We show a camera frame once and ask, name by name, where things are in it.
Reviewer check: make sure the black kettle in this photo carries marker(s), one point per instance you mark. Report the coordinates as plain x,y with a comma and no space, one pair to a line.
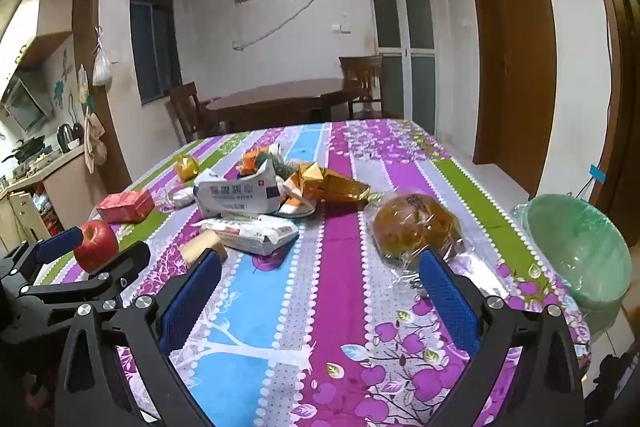
65,138

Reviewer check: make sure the range hood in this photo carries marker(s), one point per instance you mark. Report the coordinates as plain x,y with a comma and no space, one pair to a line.
25,104

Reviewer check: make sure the dark green wrapper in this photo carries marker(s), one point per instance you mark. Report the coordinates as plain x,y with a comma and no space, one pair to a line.
287,169

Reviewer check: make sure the orange white carton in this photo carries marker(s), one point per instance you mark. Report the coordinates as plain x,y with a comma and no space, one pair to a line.
295,208

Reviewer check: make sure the hanging plastic bag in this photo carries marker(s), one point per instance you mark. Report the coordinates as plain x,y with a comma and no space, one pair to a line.
102,69

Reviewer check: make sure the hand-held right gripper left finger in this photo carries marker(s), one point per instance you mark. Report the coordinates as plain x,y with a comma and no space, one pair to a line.
192,299

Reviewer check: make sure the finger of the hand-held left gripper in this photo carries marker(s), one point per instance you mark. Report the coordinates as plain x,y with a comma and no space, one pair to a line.
60,242
122,264

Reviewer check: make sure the black pan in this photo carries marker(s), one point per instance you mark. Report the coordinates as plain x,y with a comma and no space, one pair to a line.
27,147

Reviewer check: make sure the green-lined trash bin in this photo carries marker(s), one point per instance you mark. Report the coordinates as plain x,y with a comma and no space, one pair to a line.
575,247

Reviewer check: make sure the large white wipes packet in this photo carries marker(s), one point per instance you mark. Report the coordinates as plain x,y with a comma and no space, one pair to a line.
235,194

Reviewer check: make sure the wooden chair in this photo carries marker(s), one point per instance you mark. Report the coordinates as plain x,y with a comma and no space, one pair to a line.
360,74
187,107

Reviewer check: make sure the dark window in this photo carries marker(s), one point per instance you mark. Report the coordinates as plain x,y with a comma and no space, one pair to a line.
155,42

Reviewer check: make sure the red cardboard box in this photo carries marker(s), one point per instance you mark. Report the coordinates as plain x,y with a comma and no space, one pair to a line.
125,205

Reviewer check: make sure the gold foil wrapper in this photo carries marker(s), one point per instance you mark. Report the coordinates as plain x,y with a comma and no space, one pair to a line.
330,187

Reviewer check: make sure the blue tape strip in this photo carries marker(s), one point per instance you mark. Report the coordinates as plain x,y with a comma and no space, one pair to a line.
598,172

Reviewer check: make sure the white light switch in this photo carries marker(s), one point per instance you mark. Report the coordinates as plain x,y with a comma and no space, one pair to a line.
342,27

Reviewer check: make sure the orange snack packet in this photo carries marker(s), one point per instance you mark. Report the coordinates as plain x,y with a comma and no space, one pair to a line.
250,159

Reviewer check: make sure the kitchen wall cabinet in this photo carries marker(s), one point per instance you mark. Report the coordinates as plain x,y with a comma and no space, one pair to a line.
45,22

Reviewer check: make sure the kitchen counter cabinet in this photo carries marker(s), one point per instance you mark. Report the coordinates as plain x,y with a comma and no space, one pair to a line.
65,187

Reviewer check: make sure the glass double door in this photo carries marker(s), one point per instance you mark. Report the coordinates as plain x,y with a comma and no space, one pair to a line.
400,42

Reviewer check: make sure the clear wrapped small item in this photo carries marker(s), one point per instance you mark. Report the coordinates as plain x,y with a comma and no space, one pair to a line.
181,198

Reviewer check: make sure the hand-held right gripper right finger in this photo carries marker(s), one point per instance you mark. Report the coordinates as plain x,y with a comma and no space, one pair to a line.
447,302

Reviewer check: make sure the hanging beige cloth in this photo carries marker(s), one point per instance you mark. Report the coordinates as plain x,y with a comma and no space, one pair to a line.
92,142

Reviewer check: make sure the wooden doorway frame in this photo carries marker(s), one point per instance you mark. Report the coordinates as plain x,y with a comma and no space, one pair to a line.
620,57

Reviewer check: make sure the red apple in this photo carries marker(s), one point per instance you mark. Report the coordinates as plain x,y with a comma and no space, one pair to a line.
97,246

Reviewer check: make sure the bread in clear bag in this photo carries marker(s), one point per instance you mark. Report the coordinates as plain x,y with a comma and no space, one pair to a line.
412,219

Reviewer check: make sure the floral striped tablecloth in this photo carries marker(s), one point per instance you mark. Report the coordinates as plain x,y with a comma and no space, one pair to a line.
325,307

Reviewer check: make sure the gold foil ball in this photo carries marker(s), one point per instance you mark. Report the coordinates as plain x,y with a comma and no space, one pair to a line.
186,167

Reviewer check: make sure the round wooden table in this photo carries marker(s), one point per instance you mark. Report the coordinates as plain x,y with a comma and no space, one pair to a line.
280,94

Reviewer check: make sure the closed wooden door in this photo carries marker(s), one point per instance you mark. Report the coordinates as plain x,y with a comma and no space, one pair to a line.
515,57

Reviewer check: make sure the brown paper roll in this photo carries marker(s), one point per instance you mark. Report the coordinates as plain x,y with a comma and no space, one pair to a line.
197,249

